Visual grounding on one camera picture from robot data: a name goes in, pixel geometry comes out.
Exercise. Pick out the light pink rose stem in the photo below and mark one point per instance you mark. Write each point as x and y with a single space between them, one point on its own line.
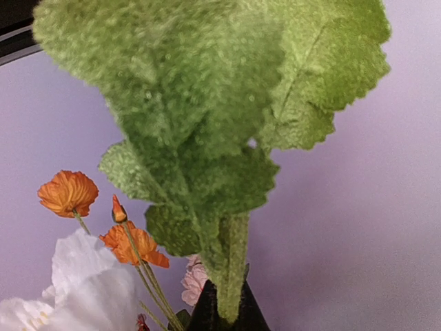
193 280

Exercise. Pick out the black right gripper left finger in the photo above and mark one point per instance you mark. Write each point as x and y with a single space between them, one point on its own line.
205 314

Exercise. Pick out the orange flower stem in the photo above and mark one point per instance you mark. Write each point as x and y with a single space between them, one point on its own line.
70 194

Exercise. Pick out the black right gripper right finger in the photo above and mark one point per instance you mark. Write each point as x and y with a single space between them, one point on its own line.
250 317

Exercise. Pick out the white blue flower stem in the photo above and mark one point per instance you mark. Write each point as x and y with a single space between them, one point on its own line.
90 290

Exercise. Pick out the peach pink flower stem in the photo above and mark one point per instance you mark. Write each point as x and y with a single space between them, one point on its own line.
203 91

